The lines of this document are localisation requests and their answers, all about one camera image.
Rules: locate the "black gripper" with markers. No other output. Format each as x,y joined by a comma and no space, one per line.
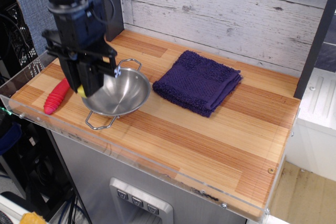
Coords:
79,44

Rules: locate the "yellow toy squash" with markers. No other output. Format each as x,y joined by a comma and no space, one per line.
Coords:
81,91

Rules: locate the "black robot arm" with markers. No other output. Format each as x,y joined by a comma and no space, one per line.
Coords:
79,44

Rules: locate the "steel colander bowl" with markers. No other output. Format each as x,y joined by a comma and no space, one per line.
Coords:
119,96

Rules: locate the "stainless steel cabinet front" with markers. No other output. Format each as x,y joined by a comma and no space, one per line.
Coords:
92,168

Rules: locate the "purple folded towel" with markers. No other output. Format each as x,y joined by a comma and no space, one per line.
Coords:
197,83

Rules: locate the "silver dispenser button panel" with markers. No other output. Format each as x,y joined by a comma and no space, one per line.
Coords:
137,206

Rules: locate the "white appliance side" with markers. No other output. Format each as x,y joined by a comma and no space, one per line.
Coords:
311,145

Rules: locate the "red handled metal spoon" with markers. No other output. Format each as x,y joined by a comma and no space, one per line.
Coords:
56,97

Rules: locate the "clear acrylic guard rail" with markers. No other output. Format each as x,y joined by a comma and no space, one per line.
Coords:
210,170

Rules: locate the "dark grey right post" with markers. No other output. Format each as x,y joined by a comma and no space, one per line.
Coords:
312,57

